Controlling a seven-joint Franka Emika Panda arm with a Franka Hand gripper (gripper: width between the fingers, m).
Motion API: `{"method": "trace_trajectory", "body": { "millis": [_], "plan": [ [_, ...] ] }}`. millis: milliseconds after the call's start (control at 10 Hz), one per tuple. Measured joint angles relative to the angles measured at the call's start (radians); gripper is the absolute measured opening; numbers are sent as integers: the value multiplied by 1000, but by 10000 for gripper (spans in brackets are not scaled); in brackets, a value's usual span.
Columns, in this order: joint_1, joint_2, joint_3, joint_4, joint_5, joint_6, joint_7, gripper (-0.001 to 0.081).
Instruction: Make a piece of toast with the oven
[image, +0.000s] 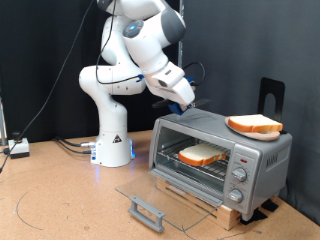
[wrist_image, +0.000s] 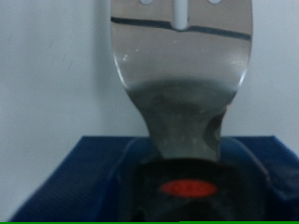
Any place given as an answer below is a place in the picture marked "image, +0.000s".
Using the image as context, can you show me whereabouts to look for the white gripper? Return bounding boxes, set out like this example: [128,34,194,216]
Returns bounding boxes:
[146,63,196,112]

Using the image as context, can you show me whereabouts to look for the white bread slice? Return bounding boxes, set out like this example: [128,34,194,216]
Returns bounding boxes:
[227,114,284,133]
[177,143,228,167]

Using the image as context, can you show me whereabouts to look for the toast slice on oven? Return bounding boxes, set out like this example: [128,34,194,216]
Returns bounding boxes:
[224,116,282,142]

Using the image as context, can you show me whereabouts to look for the grey toaster oven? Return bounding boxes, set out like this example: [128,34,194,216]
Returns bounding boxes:
[148,108,294,222]

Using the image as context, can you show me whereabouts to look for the vertical metal pole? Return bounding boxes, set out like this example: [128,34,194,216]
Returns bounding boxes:
[175,0,186,69]

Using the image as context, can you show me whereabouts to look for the silver temperature knob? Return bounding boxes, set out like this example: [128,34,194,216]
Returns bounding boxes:
[232,167,248,183]

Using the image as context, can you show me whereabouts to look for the black metal bookend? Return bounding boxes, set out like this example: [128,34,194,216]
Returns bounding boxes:
[258,77,288,135]

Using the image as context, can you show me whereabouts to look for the silver timer knob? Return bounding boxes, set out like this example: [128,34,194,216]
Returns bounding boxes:
[227,188,244,204]

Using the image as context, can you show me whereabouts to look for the wooden block base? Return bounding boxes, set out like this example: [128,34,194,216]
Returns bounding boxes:
[155,176,243,231]

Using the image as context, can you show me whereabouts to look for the black foam pad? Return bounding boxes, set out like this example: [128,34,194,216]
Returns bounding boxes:
[239,208,268,226]
[261,198,280,213]

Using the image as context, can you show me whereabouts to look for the emergency stop button box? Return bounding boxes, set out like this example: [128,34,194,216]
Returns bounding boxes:
[8,131,31,160]

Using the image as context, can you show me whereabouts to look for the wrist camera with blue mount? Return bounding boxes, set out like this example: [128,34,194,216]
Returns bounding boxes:
[184,76,197,88]

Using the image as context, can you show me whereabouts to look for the wire oven rack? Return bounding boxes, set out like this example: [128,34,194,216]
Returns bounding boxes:
[156,138,232,183]

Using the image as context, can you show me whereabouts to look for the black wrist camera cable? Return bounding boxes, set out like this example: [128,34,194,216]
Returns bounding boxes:
[95,0,207,87]

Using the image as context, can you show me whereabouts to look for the robot base cables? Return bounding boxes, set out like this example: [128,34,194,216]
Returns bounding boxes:
[53,135,98,155]

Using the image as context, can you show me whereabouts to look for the long hanging black cable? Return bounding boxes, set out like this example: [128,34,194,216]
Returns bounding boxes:
[0,0,95,173]

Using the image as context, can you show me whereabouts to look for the metal frame post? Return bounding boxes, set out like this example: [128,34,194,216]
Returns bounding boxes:
[0,96,8,147]

